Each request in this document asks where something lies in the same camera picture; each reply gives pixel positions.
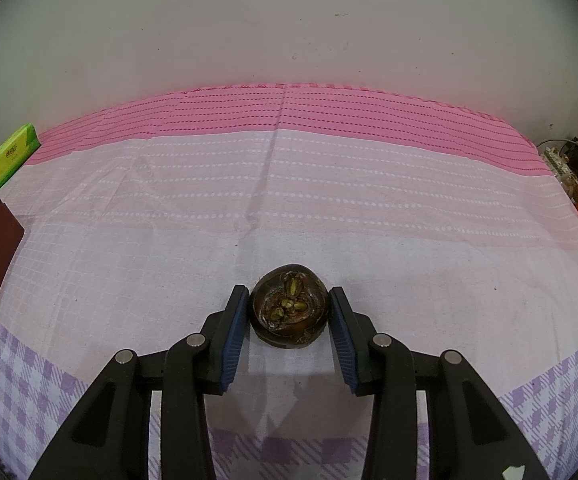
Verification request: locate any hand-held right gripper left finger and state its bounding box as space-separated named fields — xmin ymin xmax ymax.
xmin=29 ymin=284 xmax=251 ymax=480

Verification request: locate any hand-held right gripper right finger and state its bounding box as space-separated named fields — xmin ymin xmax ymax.
xmin=329 ymin=286 xmax=552 ymax=480

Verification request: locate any dark brown mangosteen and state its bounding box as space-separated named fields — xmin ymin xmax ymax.
xmin=249 ymin=263 xmax=331 ymax=348

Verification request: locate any pink and purple checked tablecloth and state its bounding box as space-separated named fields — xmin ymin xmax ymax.
xmin=0 ymin=81 xmax=578 ymax=480

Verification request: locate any green tissue pack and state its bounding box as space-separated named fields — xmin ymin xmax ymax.
xmin=0 ymin=123 xmax=39 ymax=190

